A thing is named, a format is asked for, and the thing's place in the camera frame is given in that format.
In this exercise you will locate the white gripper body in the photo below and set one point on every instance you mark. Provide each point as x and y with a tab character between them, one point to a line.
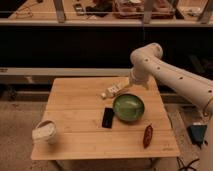
139	77

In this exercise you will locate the small white bottle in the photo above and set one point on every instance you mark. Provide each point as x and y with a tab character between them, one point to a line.
113	91

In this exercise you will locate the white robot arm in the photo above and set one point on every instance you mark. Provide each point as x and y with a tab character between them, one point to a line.
196	89

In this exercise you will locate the green ceramic bowl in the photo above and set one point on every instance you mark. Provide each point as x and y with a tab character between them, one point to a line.
128	107

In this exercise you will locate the black rectangular phone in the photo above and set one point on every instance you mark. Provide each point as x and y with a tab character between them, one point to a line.
107	118

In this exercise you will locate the clear plastic container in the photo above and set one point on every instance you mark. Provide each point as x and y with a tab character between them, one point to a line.
136	8

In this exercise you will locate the wooden table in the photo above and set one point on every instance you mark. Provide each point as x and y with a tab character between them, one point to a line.
77	109

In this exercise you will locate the blue box on floor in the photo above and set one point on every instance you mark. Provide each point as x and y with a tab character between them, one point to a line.
196	134

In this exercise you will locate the white cup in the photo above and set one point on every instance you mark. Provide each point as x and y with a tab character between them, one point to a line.
45	132

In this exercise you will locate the metal shelf rack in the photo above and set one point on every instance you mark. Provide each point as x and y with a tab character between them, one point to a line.
99	13

